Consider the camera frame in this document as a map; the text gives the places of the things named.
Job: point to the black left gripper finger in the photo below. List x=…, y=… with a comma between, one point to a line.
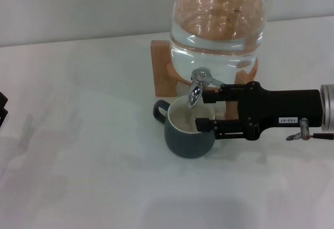
x=2, y=117
x=2, y=99

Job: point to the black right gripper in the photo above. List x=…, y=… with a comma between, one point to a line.
x=274, y=109

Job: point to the black ceramic cup white inside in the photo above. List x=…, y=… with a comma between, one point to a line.
x=190, y=143

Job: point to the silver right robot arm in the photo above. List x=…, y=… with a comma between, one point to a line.
x=327, y=107

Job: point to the chrome faucet with lever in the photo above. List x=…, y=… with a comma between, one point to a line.
x=195, y=90

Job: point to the wooden dispenser stand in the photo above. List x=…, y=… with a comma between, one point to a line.
x=162, y=67

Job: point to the clear glass water dispenser jar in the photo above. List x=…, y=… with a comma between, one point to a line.
x=216, y=36

